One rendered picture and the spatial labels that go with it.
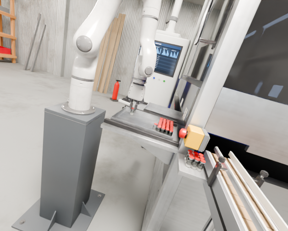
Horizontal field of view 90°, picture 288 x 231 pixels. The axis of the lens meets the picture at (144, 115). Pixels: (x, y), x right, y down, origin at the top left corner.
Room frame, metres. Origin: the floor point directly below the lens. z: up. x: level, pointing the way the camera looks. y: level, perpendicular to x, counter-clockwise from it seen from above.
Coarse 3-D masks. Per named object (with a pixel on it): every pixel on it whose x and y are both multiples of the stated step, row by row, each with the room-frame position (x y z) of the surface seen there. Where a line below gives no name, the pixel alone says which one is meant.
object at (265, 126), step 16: (192, 80) 1.00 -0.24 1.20; (224, 96) 0.59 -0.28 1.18; (240, 96) 0.58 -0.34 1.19; (224, 112) 0.59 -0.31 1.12; (240, 112) 0.58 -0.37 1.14; (256, 112) 0.58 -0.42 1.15; (272, 112) 0.57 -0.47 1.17; (208, 128) 0.59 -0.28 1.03; (224, 128) 0.58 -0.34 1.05; (240, 128) 0.58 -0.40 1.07; (256, 128) 0.57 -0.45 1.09; (272, 128) 0.57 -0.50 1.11; (256, 144) 0.57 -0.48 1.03; (272, 144) 0.56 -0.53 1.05
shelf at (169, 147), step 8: (144, 104) 1.28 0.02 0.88; (104, 128) 0.65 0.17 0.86; (112, 128) 0.65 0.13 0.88; (120, 128) 0.67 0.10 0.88; (176, 128) 0.90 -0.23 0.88; (184, 128) 0.95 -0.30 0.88; (128, 136) 0.64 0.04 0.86; (136, 136) 0.64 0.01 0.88; (144, 136) 0.66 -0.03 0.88; (176, 136) 0.77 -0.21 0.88; (152, 144) 0.63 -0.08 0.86; (160, 144) 0.62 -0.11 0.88; (168, 144) 0.64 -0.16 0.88; (176, 152) 0.61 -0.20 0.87
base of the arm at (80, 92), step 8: (72, 80) 0.76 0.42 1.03; (80, 80) 0.75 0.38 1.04; (72, 88) 0.76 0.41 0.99; (80, 88) 0.75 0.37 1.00; (88, 88) 0.78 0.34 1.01; (72, 96) 0.75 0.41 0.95; (80, 96) 0.76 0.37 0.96; (88, 96) 0.79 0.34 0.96; (64, 104) 0.79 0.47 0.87; (72, 104) 0.75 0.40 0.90; (80, 104) 0.76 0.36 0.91; (88, 104) 0.80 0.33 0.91; (72, 112) 0.72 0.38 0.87; (80, 112) 0.74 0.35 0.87; (88, 112) 0.77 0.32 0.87
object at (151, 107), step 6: (144, 108) 1.05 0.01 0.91; (150, 108) 1.21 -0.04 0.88; (156, 108) 1.27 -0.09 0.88; (162, 108) 1.27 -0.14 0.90; (168, 108) 1.26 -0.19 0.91; (156, 114) 1.02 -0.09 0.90; (162, 114) 1.02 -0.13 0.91; (168, 114) 1.18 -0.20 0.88; (174, 114) 1.24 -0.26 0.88; (180, 114) 1.25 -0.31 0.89; (174, 120) 1.00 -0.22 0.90; (180, 120) 1.00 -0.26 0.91
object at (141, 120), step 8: (120, 112) 0.84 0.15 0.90; (128, 112) 0.94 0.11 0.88; (136, 112) 0.95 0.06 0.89; (144, 112) 0.94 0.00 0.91; (120, 120) 0.70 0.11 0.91; (128, 120) 0.80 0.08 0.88; (136, 120) 0.84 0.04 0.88; (144, 120) 0.88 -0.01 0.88; (152, 120) 0.92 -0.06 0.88; (144, 128) 0.68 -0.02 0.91; (168, 136) 0.67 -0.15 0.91
